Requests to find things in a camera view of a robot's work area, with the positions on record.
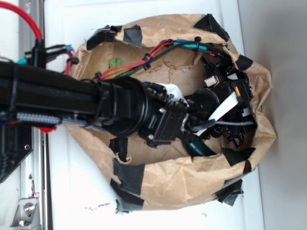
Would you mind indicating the metal corner bracket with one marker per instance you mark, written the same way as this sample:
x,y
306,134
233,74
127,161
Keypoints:
x,y
27,215

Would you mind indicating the green plush toy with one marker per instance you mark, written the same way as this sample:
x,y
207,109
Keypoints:
x,y
117,62

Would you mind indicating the aluminium rail frame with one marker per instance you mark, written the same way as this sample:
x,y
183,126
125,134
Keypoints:
x,y
34,169

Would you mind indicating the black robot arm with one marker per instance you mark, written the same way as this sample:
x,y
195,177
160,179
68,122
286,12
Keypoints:
x,y
123,106

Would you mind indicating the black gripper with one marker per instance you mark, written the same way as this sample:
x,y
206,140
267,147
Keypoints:
x,y
218,108

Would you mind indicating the dark green toy cucumber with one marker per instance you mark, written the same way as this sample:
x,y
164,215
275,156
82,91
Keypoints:
x,y
198,149

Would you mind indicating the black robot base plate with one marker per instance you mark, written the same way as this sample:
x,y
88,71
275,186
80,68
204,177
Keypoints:
x,y
16,143

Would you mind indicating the brown paper bag bin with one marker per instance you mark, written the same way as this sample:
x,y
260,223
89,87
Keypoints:
x,y
167,177

